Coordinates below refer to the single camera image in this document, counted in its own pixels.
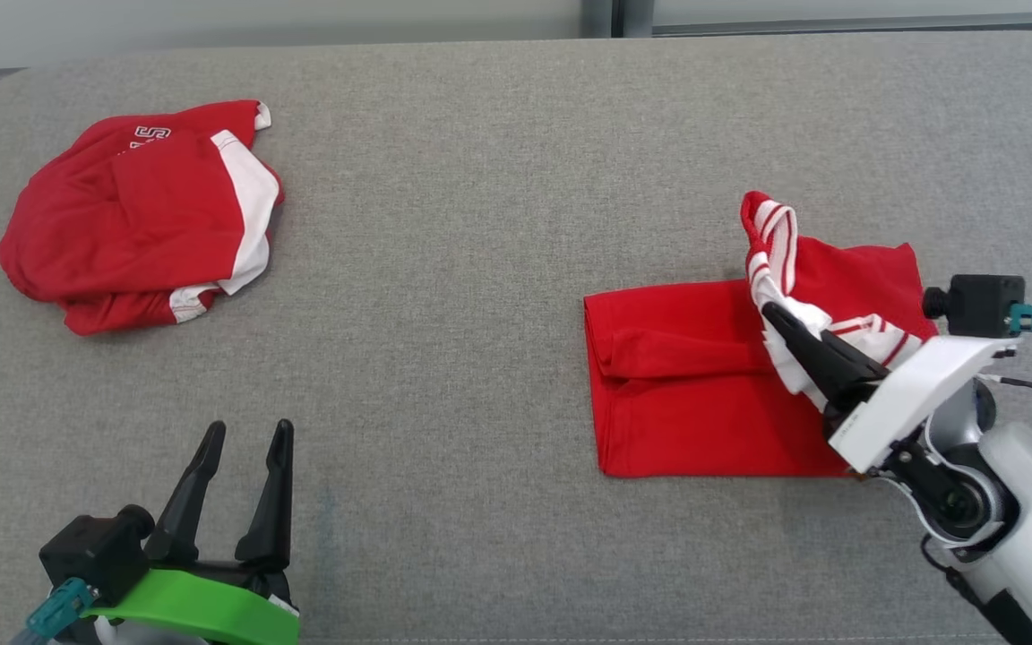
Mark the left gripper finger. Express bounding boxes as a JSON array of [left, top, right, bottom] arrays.
[[236, 418, 295, 570], [144, 421, 227, 565]]

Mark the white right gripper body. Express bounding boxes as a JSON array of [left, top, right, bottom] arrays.
[[828, 336, 1019, 474]]

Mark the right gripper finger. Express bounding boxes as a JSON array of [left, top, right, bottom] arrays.
[[821, 330, 890, 382], [762, 303, 880, 411]]

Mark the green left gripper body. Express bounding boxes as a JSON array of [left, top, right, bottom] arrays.
[[86, 560, 300, 645]]

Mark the red basketball jersey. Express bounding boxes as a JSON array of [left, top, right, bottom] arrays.
[[583, 190, 940, 478]]

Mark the red and white shirt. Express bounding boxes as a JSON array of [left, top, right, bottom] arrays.
[[0, 99, 284, 337]]

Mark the grey fabric sofa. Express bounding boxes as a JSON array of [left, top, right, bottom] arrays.
[[0, 31, 1032, 645]]

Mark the grey wall base rail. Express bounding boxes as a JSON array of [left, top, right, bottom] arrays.
[[655, 13, 1032, 37]]

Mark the grey partition post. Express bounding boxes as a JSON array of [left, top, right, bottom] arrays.
[[580, 0, 615, 39], [621, 0, 657, 37]]

